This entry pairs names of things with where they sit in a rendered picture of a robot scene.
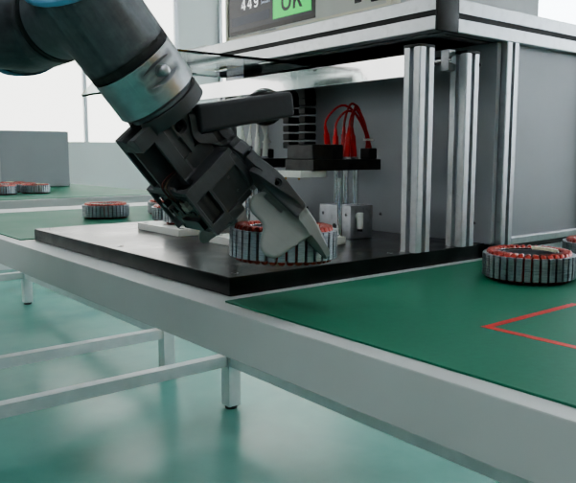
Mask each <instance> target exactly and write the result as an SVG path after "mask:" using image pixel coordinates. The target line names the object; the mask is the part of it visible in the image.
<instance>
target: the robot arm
mask: <svg viewBox="0 0 576 483"><path fill-rule="evenodd" d="M71 61H75V62H76V63H77V64H78V66H79V67H80V68H81V70H82V71H83V72H84V74H85V75H86V76H87V77H88V78H89V79H90V80H91V81H92V83H93V84H94V85H95V87H96V88H97V89H98V91H99V92H100V93H101V94H102V96H103V97H104V98H105V100H106V101H107V102H108V103H109V105H110V106H111V107H112V109H113V110H114V111H115V112H116V114H117V115H118V116H119V117H120V119H121V120H122V121H123V122H125V123H128V125H129V128H128V129H127V130H126V131H125V132H123V133H122V134H121V135H120V136H119V137H118V138H117V139H116V140H115V142H116V143H117V144H118V146H119V147H120V148H121V149H122V151H123V152H124V153H125V154H126V156H127V157H128V158H129V159H130V161H131V162H132V163H133V164H134V166H135V167H136V168H137V169H138V171H139V172H140V173H141V174H142V175H143V176H144V177H145V178H146V179H147V181H148V182H149V184H150V185H149V186H148V187H147V189H146V190H147V191H148V192H149V193H150V195H151V196H152V197H153V198H154V200H155V201H156V202H157V203H158V204H159V206H160V207H161V208H162V209H163V211H164V212H165V213H166V214H167V215H168V217H169V218H170V219H171V220H172V221H173V223H174V224H175V225H176V227H177V228H180V226H181V225H182V224H183V225H184V226H185V227H186V228H191V229H195V230H200V231H199V233H198V237H199V240H200V241H201V242H203V243H205V242H208V241H209V240H211V239H212V238H214V237H215V236H218V235H219V234H220V233H221V232H222V231H224V230H225V229H226V228H228V227H229V226H232V225H235V224H236V223H237V222H239V221H245V220H249V219H248V217H247V215H246V209H245V208H244V206H243V205H242V204H243V203H244V202H245V201H246V200H247V199H248V198H249V197H250V196H251V194H252V192H251V191H250V190H256V188H257V189H258V190H259V191H260V192H259V193H256V194H255V195H253V196H252V197H251V198H250V200H249V209H250V211H251V213H252V214H253V215H254V216H255V217H256V218H257V219H258V220H259V221H260V222H261V224H262V225H263V232H262V236H261V240H260V249H261V250H262V252H263V253H264V254H265V255H266V256H267V257H268V258H271V259H276V258H279V257H281V256H282V255H283V254H285V253H286V252H288V251H289V250H290V249H291V248H293V247H294V246H296V245H297V244H299V243H300V242H302V241H304V240H306V241H307V242H308V243H309V244H310V246H311V247H312V248H313V249H314V250H315V251H316V252H318V253H319V254H320V255H321V256H322V257H323V258H324V259H327V258H328V257H329V255H330V250H329V248H328V245H327V244H326V241H325V239H324V236H323V234H322V232H321V230H320V228H319V226H318V225H317V223H316V221H315V219H314V217H313V216H312V214H311V212H310V211H309V210H308V208H307V207H306V203H305V202H304V201H303V200H302V198H301V197H300V196H299V195H298V194H297V193H296V192H295V191H294V189H293V188H292V187H291V186H290V184H289V183H288V182H287V180H286V179H285V178H284V177H283V176H282V175H281V174H280V173H279V172H278V171H277V170H275V169H274V168H273V167H272V166H271V165H269V164H268V163H267V162H265V161H264V159H262V158H261V157H260V156H259V155H258V154H257V153H256V152H255V151H254V150H253V149H252V148H251V147H250V146H249V145H248V144H247V143H246V142H244V140H242V139H240V138H239V137H238V136H237V135H234V132H233V130H232V129H231V128H229V127H239V126H244V125H250V124H257V125H260V126H270V125H273V124H275V123H276V122H277V121H279V119H282V118H287V117H291V116H292V115H293V114H294V107H293V99H292V94H291V93H290V92H278V93H276V91H274V90H272V89H269V88H260V89H257V90H255V91H254V92H253V93H252V94H250V96H246V97H239V98H233V99H227V100H220V101H213V102H207V103H198V102H199V100H200V98H201V96H202V93H203V91H202V89H201V87H200V86H199V84H198V83H197V81H196V79H195V78H194V77H192V74H193V73H192V70H191V69H190V67H189V66H188V64H187V63H186V61H185V60H184V58H183V57H182V56H181V55H180V54H179V52H178V51H177V49H176V48H175V46H174V45H173V43H172V42H171V40H170V39H169V37H168V36H167V34H166V33H165V31H164V30H163V28H162V27H161V25H160V24H159V23H158V21H157V20H156V18H155V17H154V15H153V14H152V12H151V11H150V9H149V8H148V6H147V5H146V3H145V2H144V0H0V73H2V74H5V75H8V76H35V75H39V74H42V73H45V72H47V71H49V70H51V69H53V68H54V67H57V66H60V65H62V64H65V63H68V62H71ZM159 197H161V198H162V199H163V200H164V202H162V201H161V199H160V198H159ZM168 207H169V209H168ZM172 213H173V214H175V216H173V214H172Z"/></svg>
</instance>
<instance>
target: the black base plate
mask: <svg viewBox="0 0 576 483"><path fill-rule="evenodd" d="M138 222H149V221H138ZM138 222H124V223H109V224H96V225H82V226H67V227H53V228H38V229H35V240H36V241H38V242H44V243H47V244H50V245H53V246H56V247H60V248H63V249H67V250H70V251H74V252H77V253H81V254H83V255H87V256H90V257H94V258H97V259H101V260H104V261H108V262H111V263H114V264H117V265H123V266H126V267H130V268H133V269H137V270H140V271H144V272H147V273H150V274H153V275H157V276H160V277H164V278H167V279H171V280H174V281H177V282H180V283H184V284H187V285H191V286H194V287H197V288H203V289H207V290H210V291H213V292H216V293H220V294H223V295H227V296H230V297H231V296H237V295H244V294H249V293H255V292H262V291H268V290H274V289H280V288H292V287H299V286H304V285H311V284H317V283H323V282H330V281H335V280H342V279H348V278H355V277H360V276H367V275H373V274H380V273H385V272H391V271H398V270H404V269H410V268H416V267H423V266H429V265H440V264H447V263H453V262H459V261H466V260H471V259H478V258H482V253H483V250H484V243H480V242H474V243H473V245H472V246H465V247H457V246H455V245H452V246H449V245H446V239H440V238H432V237H429V252H421V253H409V251H408V252H402V251H401V234H400V233H392V232H384V231H376V230H372V238H363V239H354V240H347V239H346V244H341V245H338V246H337V257H336V258H335V259H332V260H331V261H330V262H328V263H325V264H315V265H310V264H309V265H300V266H297V265H295V264H294V265H292V266H288V265H287V263H286V264H285V265H283V266H280V265H278V263H277V264H276V265H270V264H267V265H263V264H250V263H244V262H240V261H238V260H236V259H235V258H234V257H232V256H230V255H229V246H228V245H222V244H217V243H212V242H205V243H203V242H201V241H200V240H199V237H198V235H196V236H185V237H177V236H172V235H166V234H161V233H156V232H151V231H146V230H141V229H138Z"/></svg>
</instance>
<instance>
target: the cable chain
mask: <svg viewBox="0 0 576 483"><path fill-rule="evenodd" d="M285 92H290V93H291V94H292V99H293V107H300V106H316V100H314V99H316V95H315V90H314V88H311V89H302V90H293V91H285ZM300 114H302V115H314V114H316V108H314V107H300V108H299V109H294V114H293V115H292V116H299V115H300ZM315 122H316V117H315V116H299V117H287V118H283V124H300V123H306V124H311V123H315ZM299 131H316V125H299V126H283V132H299ZM315 138H316V134H315V133H299V134H295V133H286V134H283V140H315ZM288 145H315V142H284V143H283V148H284V149H287V150H288Z"/></svg>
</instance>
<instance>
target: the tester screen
mask: <svg viewBox="0 0 576 483"><path fill-rule="evenodd" d="M268 9H269V18H268V19H264V20H260V21H256V22H252V23H248V24H244V25H240V26H237V27H233V28H232V19H233V18H237V17H240V16H244V15H248V14H251V13H254V12H261V11H264V10H268ZM310 13H312V0H311V11H304V12H300V13H297V14H293V15H289V16H284V17H280V18H276V19H273V0H260V7H259V8H257V9H254V10H250V11H244V12H241V0H230V33H233V32H238V31H242V30H246V29H250V28H254V27H258V26H262V25H266V24H270V23H274V22H278V21H282V20H286V19H290V18H294V17H298V16H302V15H306V14H310Z"/></svg>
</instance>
